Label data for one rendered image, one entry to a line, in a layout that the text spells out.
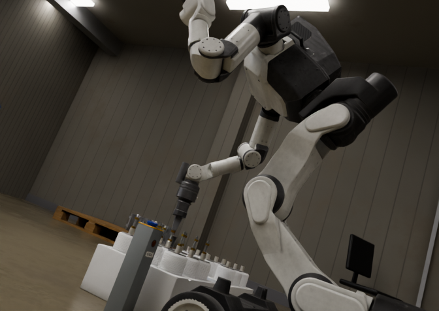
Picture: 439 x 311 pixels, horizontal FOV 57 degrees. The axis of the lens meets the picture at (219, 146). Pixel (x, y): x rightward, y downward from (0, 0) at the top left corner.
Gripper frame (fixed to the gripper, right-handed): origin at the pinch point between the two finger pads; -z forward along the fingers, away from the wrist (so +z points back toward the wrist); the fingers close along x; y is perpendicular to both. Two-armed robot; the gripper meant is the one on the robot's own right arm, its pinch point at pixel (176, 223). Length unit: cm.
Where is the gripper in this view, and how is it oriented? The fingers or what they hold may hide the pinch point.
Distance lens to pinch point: 177.6
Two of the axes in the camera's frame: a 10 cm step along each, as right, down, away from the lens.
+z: 3.3, -9.1, 2.4
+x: 1.5, -2.0, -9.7
